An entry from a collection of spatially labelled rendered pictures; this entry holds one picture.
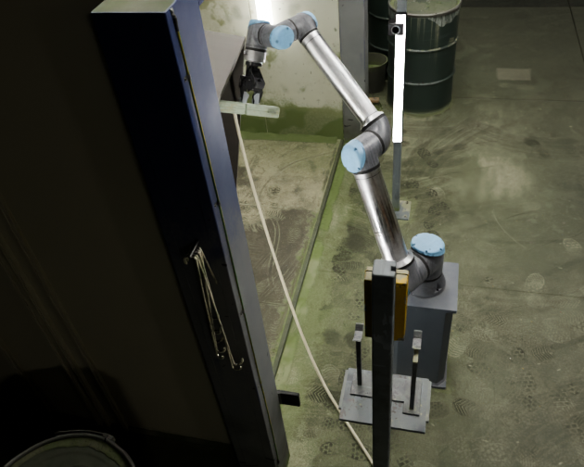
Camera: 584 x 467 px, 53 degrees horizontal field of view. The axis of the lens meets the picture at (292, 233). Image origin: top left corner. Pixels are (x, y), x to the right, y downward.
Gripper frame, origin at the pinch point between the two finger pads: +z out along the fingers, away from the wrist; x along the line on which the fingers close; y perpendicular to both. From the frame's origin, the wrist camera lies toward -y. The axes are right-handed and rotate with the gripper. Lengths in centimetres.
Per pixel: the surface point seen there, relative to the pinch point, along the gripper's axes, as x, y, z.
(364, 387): -32, -79, 89
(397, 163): -138, 78, 31
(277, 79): -94, 196, -5
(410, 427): -40, -100, 93
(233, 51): 5.1, 15.9, -22.7
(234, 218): 29, -78, 24
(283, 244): -76, 99, 96
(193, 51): 53, -97, -23
